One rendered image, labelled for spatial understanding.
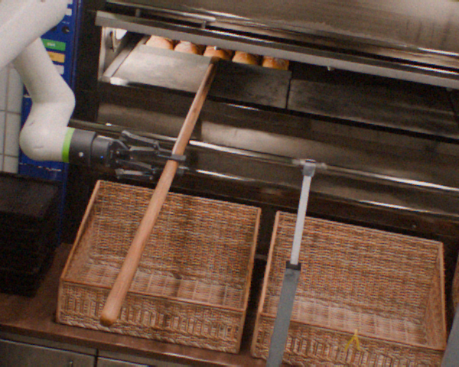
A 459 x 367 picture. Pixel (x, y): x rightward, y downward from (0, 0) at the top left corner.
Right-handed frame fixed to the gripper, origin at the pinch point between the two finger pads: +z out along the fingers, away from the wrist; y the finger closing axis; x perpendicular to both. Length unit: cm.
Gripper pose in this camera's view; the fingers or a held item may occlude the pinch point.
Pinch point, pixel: (170, 164)
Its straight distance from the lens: 249.2
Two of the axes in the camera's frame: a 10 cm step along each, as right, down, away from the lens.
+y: -1.5, 9.1, 3.9
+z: 9.8, 1.8, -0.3
